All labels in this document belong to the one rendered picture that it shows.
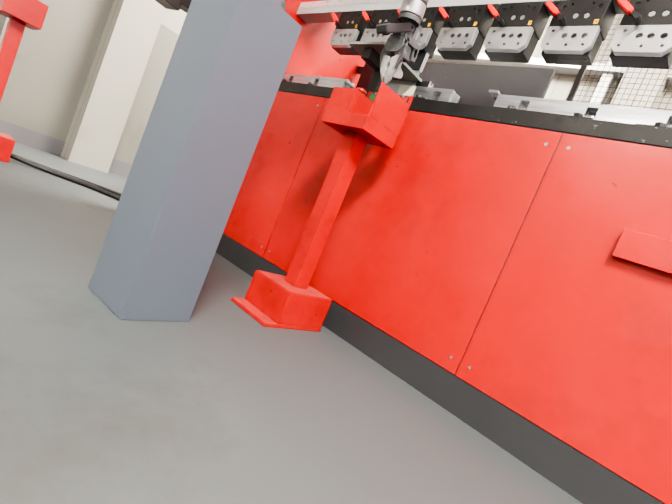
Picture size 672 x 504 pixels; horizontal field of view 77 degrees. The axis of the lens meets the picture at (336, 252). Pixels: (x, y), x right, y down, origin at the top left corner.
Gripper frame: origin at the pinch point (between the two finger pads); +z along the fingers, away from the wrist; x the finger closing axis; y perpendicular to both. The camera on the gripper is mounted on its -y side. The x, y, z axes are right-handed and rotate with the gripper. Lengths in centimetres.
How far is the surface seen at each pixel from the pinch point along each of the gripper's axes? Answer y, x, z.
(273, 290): -14, 3, 73
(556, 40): 33, -33, -28
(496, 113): 20.1, -29.7, 0.0
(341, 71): 75, 108, -30
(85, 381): -76, -32, 77
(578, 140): 20, -55, 4
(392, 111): 3.1, -4.9, 8.4
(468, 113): 19.8, -20.6, 1.2
